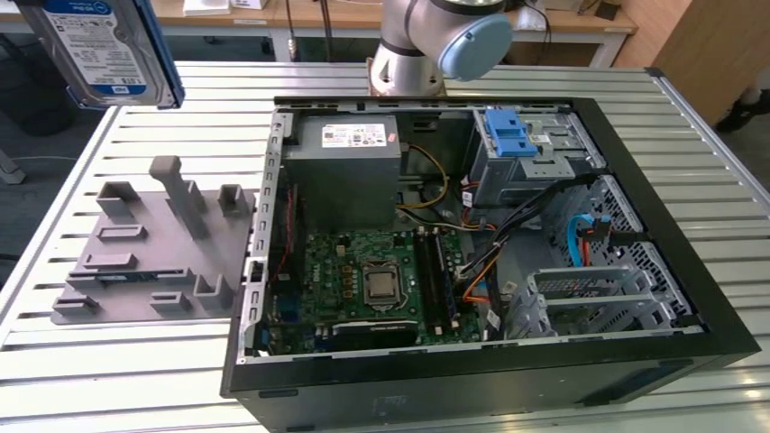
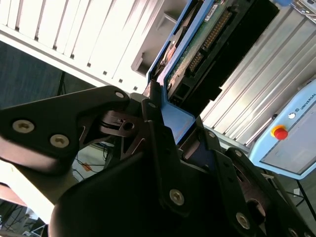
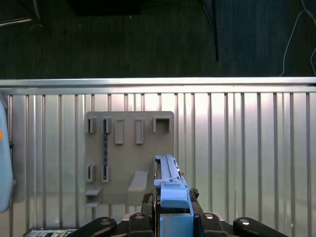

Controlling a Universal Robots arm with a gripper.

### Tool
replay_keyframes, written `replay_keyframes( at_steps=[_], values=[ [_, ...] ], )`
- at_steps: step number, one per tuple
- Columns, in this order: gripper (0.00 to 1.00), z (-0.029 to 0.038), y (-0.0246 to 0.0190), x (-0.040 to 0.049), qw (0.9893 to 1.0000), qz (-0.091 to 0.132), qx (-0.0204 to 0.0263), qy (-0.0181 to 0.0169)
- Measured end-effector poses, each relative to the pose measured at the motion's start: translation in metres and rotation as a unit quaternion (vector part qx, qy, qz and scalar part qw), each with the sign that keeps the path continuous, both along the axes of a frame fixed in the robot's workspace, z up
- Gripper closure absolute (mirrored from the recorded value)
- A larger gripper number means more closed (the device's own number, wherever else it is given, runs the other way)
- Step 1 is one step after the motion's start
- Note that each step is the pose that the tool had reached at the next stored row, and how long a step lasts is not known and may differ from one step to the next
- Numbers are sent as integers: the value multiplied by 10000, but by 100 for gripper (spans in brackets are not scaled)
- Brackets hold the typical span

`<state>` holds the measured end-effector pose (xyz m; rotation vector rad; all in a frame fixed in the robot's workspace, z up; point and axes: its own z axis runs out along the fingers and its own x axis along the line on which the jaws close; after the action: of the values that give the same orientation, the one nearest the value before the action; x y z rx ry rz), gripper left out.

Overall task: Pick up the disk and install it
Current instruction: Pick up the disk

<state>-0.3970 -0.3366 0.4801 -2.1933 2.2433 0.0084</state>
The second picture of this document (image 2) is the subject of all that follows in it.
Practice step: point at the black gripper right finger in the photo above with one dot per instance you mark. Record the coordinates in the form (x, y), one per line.
(244, 192)

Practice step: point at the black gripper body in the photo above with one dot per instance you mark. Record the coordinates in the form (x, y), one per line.
(111, 209)

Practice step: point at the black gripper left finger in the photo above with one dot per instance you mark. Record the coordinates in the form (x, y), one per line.
(49, 116)

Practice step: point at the hard disk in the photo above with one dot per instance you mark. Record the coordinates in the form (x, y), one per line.
(176, 116)

